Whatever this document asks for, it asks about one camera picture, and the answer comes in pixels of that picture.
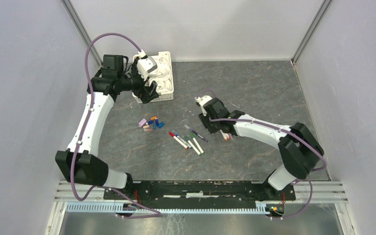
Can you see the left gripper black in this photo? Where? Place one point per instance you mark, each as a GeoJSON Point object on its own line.
{"type": "Point", "coordinates": [146, 96]}

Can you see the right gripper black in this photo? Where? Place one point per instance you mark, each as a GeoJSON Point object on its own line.
{"type": "Point", "coordinates": [204, 120]}

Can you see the pink highlighter cap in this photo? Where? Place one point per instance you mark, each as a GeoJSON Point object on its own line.
{"type": "Point", "coordinates": [142, 122]}

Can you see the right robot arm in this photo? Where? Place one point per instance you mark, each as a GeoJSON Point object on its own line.
{"type": "Point", "coordinates": [299, 150]}

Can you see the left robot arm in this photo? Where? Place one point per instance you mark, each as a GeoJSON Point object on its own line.
{"type": "Point", "coordinates": [79, 162]}

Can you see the white crumpled cloth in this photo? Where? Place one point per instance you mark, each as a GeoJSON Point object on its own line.
{"type": "Point", "coordinates": [163, 75]}

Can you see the white plastic basket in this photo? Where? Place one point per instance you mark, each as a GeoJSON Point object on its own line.
{"type": "Point", "coordinates": [162, 96]}

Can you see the red cap marker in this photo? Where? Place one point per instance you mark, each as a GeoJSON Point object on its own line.
{"type": "Point", "coordinates": [179, 141]}

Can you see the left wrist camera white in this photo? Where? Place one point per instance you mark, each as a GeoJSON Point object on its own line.
{"type": "Point", "coordinates": [147, 67]}

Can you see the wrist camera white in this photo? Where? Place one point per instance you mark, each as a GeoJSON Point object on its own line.
{"type": "Point", "coordinates": [201, 101]}
{"type": "Point", "coordinates": [147, 67]}

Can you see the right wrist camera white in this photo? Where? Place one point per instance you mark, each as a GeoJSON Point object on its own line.
{"type": "Point", "coordinates": [201, 101]}

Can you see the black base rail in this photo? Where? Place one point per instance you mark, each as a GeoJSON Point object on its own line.
{"type": "Point", "coordinates": [205, 194]}

